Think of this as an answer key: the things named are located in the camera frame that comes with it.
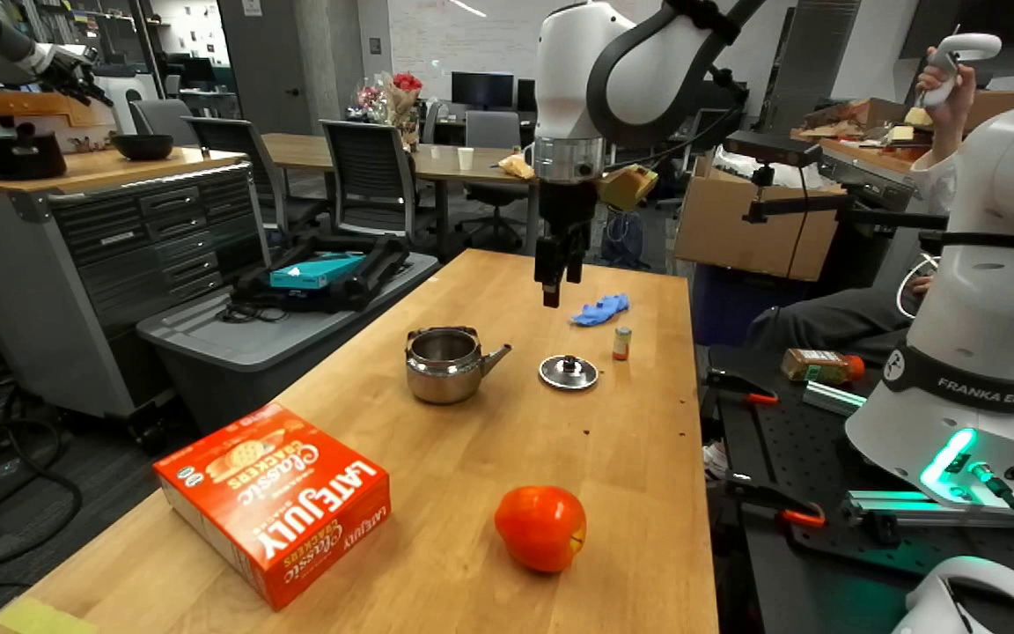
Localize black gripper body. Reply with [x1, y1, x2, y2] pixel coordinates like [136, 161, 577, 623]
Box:
[532, 177, 602, 258]

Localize silver teapot lid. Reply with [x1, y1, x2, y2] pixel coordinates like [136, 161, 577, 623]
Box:
[536, 347, 606, 393]

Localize black cooking pot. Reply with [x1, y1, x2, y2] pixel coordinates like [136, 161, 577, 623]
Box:
[0, 115, 69, 184]

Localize blue cloth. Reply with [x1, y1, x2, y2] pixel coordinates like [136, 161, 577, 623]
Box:
[571, 291, 634, 332]

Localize yellow bag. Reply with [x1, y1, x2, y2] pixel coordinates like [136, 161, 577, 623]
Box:
[497, 150, 537, 184]

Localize wooden meeting table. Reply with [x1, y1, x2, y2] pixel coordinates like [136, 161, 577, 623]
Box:
[255, 129, 546, 258]

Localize silver metal teapot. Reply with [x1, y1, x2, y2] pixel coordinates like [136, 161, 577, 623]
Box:
[400, 324, 514, 410]

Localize large cardboard box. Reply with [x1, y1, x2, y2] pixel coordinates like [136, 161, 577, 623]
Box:
[674, 161, 843, 286]

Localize black backpack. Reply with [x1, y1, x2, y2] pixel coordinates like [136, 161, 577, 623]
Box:
[221, 231, 410, 324]

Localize dark mesh office chair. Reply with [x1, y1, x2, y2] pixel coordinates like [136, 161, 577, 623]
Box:
[320, 115, 420, 243]
[185, 111, 288, 231]

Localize flower bouquet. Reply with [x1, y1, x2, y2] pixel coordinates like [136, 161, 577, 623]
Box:
[350, 70, 428, 125]

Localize teal case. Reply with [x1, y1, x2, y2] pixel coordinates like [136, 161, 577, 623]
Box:
[266, 251, 365, 291]

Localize red orange tomato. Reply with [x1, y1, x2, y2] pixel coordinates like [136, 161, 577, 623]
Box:
[492, 481, 591, 579]

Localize seated person dark clothes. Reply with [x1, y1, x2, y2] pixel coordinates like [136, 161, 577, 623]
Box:
[759, 61, 981, 356]

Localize grey plastic tote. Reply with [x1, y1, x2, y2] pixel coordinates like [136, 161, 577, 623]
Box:
[135, 245, 444, 433]

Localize orange cracker box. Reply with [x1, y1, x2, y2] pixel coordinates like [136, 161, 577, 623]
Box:
[150, 400, 395, 613]

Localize grey office chair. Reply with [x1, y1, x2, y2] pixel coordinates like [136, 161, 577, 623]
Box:
[131, 95, 200, 149]

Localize black bowl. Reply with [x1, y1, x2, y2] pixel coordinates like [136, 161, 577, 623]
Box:
[110, 129, 176, 167]

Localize white handheld controller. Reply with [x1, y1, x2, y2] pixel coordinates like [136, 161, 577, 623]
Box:
[923, 28, 1006, 111]

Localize grey drawer cabinet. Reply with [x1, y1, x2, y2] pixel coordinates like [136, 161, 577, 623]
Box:
[0, 143, 273, 424]

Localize white headset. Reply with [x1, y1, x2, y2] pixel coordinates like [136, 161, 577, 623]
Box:
[891, 553, 1014, 634]

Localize yellow sponge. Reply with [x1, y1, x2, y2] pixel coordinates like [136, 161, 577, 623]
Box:
[0, 595, 97, 634]

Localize orange handled clamp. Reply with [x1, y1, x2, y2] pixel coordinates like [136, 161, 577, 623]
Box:
[711, 367, 781, 412]
[725, 469, 829, 535]

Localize aluminium rail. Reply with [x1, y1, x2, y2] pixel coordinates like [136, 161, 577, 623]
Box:
[843, 486, 1014, 521]

